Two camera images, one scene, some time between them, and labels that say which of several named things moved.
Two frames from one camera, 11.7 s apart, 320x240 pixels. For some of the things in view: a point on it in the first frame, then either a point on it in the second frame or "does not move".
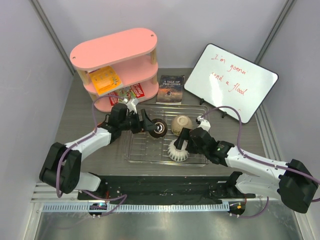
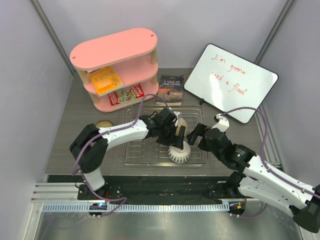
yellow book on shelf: [106, 80] does not move
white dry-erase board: [223, 79] does not move
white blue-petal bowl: [178, 155] does not move
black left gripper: [148, 124] to [178, 140]
